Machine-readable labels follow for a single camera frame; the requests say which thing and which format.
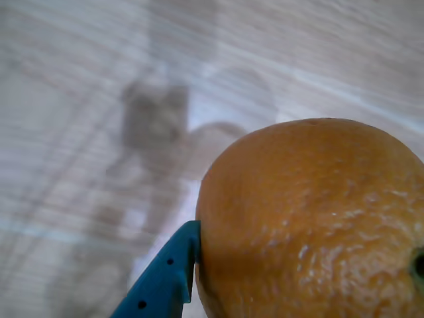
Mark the large dimpled orange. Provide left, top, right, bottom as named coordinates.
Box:
left=195, top=117, right=424, bottom=318

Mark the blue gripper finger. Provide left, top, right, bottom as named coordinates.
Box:
left=109, top=220, right=203, bottom=318

